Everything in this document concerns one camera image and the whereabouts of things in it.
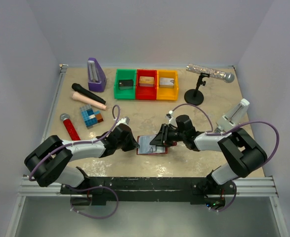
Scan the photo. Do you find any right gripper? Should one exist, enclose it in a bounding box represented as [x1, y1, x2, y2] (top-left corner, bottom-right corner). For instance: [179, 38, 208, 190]
[150, 123, 186, 147]

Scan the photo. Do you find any red leather card holder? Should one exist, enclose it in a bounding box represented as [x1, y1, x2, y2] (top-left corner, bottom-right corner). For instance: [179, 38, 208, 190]
[136, 135, 168, 155]

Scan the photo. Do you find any blue credit card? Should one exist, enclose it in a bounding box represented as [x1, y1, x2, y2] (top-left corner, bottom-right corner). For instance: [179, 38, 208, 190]
[137, 135, 157, 155]

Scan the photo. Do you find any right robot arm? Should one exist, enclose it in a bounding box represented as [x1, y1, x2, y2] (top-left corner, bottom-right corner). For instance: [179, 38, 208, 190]
[150, 115, 267, 194]

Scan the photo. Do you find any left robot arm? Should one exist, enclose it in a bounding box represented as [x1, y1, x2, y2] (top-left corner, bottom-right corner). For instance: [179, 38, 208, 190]
[24, 123, 139, 194]

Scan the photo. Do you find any silver card stack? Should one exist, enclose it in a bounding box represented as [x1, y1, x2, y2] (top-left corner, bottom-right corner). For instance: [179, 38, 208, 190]
[159, 77, 175, 88]

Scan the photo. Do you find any gold card stack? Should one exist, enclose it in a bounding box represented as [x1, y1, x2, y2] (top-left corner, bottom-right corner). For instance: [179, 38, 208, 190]
[139, 76, 155, 87]

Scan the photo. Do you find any black card stack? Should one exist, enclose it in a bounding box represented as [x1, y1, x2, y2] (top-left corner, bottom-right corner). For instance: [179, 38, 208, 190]
[118, 79, 134, 90]

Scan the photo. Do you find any yellow plastic bin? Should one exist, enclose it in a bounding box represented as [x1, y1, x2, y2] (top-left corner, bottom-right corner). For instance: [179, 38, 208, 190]
[156, 70, 179, 101]

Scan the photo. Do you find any blue toy brick block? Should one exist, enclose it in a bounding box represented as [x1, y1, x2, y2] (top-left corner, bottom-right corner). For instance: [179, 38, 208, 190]
[80, 105, 104, 129]

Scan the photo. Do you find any black microphone stand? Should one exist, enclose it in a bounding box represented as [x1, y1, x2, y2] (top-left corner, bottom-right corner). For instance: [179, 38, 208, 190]
[184, 73, 210, 106]

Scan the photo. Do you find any red plastic bin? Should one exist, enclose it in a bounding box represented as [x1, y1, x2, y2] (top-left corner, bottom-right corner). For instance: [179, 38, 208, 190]
[135, 69, 157, 100]

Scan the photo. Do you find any green plastic bin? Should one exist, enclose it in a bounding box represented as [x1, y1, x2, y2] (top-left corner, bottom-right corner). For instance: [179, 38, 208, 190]
[114, 69, 136, 100]

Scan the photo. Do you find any pink microphone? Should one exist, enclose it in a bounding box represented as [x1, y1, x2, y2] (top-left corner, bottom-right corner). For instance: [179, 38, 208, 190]
[72, 92, 107, 110]

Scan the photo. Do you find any red glitter microphone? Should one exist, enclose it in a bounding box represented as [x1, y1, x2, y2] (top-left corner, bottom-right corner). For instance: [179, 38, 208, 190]
[60, 113, 81, 141]

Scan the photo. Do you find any purple metronome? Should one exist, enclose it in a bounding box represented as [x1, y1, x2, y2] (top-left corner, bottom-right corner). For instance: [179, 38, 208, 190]
[87, 58, 107, 92]

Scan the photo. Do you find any white metronome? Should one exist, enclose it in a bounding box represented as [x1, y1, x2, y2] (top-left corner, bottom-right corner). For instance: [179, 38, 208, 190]
[214, 99, 250, 133]

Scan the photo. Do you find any black microphone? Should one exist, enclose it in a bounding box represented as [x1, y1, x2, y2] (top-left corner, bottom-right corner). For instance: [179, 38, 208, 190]
[72, 83, 106, 105]

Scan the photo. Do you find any silver glitter microphone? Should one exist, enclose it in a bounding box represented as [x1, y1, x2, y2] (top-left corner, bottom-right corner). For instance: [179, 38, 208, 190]
[186, 63, 235, 83]

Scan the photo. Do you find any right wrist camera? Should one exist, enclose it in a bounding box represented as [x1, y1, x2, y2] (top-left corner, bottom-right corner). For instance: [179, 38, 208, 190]
[166, 110, 177, 127]

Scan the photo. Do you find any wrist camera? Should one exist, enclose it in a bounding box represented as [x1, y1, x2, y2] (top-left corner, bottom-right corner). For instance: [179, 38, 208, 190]
[166, 110, 177, 127]
[116, 117, 130, 126]

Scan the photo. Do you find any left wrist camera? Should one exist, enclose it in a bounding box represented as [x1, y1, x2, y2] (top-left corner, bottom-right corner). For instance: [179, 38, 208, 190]
[116, 117, 130, 126]

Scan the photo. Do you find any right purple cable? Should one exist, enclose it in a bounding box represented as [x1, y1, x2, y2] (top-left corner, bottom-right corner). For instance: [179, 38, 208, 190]
[168, 103, 280, 213]

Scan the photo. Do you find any purple cable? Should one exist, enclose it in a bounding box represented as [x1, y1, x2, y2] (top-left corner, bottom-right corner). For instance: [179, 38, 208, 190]
[28, 105, 122, 219]
[168, 103, 280, 213]

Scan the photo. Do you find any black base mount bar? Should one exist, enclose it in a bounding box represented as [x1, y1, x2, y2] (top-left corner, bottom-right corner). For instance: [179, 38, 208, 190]
[60, 177, 236, 205]

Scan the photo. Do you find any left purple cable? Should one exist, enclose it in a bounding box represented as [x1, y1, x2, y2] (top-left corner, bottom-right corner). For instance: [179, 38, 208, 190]
[28, 105, 122, 219]

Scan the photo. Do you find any aluminium frame rail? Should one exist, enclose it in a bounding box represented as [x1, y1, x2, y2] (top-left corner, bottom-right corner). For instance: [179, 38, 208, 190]
[17, 64, 68, 197]

